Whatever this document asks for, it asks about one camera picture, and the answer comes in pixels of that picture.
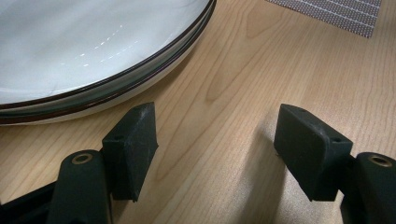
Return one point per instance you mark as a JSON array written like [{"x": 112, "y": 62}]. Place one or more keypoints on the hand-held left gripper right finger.
[{"x": 311, "y": 155}]

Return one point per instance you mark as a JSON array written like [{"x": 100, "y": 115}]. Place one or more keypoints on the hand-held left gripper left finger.
[{"x": 130, "y": 155}]

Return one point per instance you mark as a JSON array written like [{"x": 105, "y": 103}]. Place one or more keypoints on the grey striped placemat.
[{"x": 336, "y": 12}]

